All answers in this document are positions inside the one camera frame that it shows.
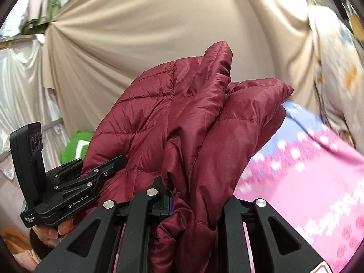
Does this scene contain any maroon quilted jacket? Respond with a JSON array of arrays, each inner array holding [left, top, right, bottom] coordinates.
[[82, 41, 293, 272]]

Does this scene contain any person's left hand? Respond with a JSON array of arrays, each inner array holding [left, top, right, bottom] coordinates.
[[31, 217, 75, 248]]

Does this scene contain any green pillow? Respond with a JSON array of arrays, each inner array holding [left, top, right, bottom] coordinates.
[[61, 131, 93, 164]]

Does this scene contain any pink floral bed sheet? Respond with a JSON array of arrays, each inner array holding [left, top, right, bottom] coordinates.
[[113, 100, 364, 273]]

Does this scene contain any white satin curtain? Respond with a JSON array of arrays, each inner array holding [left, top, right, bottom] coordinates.
[[1, 38, 70, 181]]

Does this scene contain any beige curtain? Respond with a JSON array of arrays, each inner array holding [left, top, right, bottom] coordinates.
[[43, 0, 318, 136]]

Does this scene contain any grey floral hanging cloth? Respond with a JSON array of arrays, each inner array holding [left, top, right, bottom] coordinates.
[[308, 5, 363, 153]]

